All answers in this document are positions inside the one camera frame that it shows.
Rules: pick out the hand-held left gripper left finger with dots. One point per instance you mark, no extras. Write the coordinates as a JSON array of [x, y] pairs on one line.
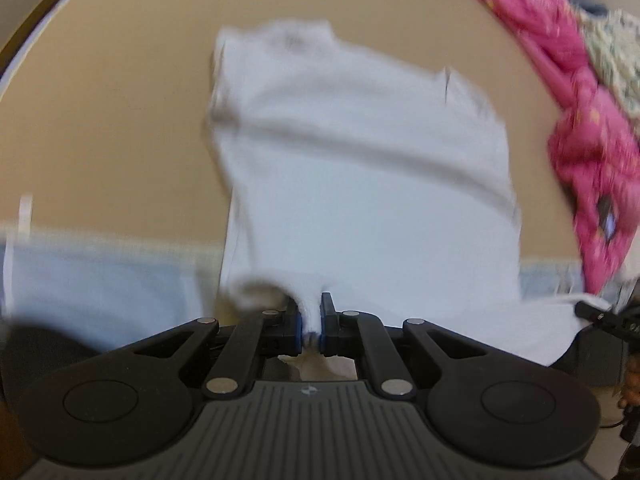
[[299, 332]]

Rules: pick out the person's right hand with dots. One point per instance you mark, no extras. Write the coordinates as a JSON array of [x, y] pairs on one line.
[[631, 385]]

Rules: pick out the white t-shirt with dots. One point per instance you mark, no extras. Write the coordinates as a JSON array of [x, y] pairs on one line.
[[360, 175]]

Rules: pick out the tan bed mat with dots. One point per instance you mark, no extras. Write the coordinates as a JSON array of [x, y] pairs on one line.
[[125, 110]]

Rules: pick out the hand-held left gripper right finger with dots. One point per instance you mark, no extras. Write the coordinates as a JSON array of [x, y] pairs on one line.
[[323, 332]]

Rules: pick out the light floral garment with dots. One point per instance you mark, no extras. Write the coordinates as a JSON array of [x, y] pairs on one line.
[[617, 55]]

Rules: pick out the pink patterned garment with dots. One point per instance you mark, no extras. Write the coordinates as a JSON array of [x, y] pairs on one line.
[[590, 160]]

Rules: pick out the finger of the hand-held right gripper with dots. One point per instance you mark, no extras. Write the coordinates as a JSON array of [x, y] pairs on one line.
[[607, 321]]

